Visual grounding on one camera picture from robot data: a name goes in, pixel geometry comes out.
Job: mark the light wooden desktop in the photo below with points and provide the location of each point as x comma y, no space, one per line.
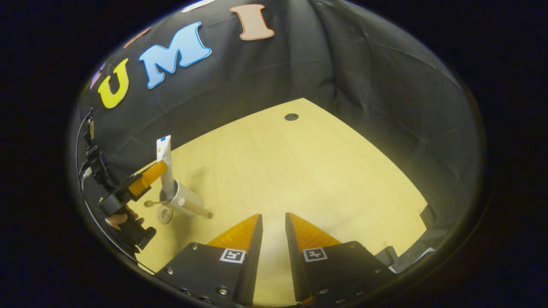
321,171

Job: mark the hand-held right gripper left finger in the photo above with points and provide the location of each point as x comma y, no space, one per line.
252,265

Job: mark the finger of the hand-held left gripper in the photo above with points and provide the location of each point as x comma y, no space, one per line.
150,175

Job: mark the beige toothbrush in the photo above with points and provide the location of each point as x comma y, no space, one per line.
149,203

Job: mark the white toothpaste tube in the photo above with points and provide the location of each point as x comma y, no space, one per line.
165,162

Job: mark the black backdrop cloth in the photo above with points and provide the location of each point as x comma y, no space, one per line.
342,64

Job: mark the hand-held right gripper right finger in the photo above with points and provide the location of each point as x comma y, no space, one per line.
295,265

